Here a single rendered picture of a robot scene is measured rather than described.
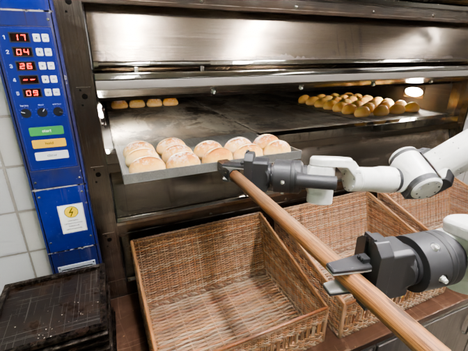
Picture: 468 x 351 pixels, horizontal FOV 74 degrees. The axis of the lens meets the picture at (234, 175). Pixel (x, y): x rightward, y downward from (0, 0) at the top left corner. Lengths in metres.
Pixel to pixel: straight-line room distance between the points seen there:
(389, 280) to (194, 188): 0.85
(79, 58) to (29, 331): 0.76
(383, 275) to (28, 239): 1.08
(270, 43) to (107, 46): 0.56
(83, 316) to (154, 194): 0.46
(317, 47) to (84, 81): 0.85
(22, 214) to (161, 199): 0.45
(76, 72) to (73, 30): 0.11
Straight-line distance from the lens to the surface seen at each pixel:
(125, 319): 1.32
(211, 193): 1.24
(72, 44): 1.09
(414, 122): 1.83
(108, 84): 0.94
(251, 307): 1.29
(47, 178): 1.13
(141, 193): 1.19
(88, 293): 1.08
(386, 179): 0.89
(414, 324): 0.45
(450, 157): 0.94
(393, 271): 0.52
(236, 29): 1.20
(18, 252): 1.29
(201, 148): 0.98
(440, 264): 0.56
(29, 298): 1.14
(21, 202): 1.20
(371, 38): 1.54
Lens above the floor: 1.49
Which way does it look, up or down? 22 degrees down
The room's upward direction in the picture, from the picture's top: straight up
